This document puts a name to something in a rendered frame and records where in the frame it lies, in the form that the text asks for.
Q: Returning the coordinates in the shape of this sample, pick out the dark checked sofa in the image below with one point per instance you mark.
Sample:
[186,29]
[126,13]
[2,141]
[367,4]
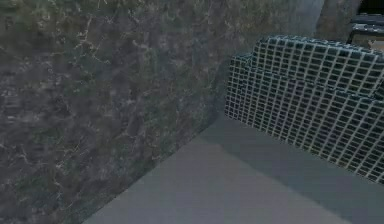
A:
[300,96]

